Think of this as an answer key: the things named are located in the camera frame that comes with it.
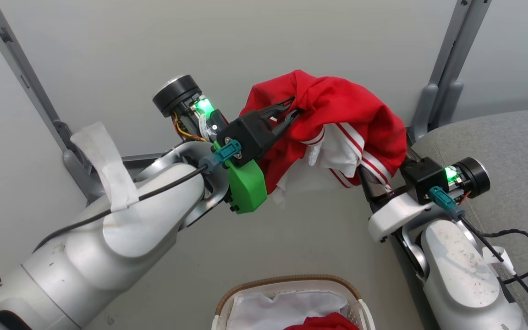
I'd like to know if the white cloth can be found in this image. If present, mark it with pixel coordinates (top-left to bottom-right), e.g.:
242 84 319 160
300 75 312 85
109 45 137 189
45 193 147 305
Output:
226 290 350 330

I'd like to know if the grey fabric sofa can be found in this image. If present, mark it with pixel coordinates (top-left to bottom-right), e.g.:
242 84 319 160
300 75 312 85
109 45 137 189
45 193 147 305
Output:
406 108 528 330

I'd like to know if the grey partition bottom rail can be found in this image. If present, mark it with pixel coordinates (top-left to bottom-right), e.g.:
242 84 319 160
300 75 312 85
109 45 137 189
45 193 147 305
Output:
121 152 169 163

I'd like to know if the plain red garment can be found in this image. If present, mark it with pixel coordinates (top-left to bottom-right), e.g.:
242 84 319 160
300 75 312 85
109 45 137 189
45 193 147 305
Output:
285 312 359 330

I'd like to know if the wide white tape strip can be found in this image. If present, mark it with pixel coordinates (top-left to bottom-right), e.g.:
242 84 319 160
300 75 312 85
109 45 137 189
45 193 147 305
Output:
70 122 140 213

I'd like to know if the small white cable tag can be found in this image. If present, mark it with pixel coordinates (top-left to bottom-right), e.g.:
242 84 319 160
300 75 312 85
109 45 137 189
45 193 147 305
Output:
482 246 517 275

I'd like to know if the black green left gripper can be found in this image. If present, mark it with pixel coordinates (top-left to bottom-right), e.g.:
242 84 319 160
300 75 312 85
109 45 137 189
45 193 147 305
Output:
217 97 302 215

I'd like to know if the grey partition post with foot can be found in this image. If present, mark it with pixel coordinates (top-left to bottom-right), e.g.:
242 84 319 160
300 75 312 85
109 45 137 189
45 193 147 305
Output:
0 0 105 203

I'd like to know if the grey double partition post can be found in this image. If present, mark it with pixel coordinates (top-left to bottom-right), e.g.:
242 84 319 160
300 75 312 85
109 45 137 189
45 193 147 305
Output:
410 0 492 141

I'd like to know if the red white-striped garment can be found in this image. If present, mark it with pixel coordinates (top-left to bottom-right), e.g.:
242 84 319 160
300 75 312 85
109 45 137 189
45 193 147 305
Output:
239 69 407 207

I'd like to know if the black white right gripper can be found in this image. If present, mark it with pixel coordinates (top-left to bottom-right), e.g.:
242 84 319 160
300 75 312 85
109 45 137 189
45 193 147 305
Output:
358 157 450 242

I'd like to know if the white woven-rim laundry basket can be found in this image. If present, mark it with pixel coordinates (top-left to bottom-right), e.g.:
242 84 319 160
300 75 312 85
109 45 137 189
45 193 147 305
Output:
211 274 374 330

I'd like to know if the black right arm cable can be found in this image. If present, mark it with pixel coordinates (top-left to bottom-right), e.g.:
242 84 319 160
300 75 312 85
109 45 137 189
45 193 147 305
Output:
429 186 528 330

